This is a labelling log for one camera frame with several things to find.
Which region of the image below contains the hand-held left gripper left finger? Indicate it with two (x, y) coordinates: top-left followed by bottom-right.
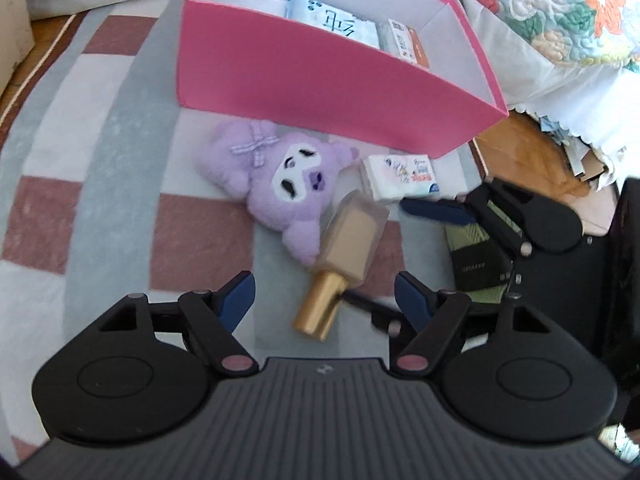
(67, 270), (258, 377)

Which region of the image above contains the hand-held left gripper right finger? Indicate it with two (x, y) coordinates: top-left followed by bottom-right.
(390, 271), (576, 376)

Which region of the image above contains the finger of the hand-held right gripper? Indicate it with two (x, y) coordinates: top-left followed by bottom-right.
(400, 177), (538, 258)
(345, 292), (408, 337)

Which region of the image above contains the small white tissue pack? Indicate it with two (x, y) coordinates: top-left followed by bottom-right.
(361, 153), (443, 204)

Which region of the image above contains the green yarn ball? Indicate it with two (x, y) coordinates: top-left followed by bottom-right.
(442, 199), (516, 306)

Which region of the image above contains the gold foundation bottle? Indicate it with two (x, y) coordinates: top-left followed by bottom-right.
(291, 194), (391, 343)

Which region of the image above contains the purple plush toy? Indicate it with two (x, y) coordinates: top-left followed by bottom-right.
(195, 119), (361, 266)

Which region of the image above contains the pink cardboard box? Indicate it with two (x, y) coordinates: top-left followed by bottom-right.
(177, 0), (510, 160)

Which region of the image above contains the blue white wet wipes pack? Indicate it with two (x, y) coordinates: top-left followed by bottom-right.
(285, 0), (381, 51)

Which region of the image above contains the pile of papers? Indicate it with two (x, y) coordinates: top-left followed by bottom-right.
(537, 110), (626, 191)

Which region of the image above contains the checkered grey brown rug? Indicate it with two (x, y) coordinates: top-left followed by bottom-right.
(0, 0), (491, 466)

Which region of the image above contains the floral quilt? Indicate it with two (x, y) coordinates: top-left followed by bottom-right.
(430, 0), (640, 68)

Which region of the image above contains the beige wooden cabinet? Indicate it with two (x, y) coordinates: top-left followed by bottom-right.
(0, 0), (36, 96)

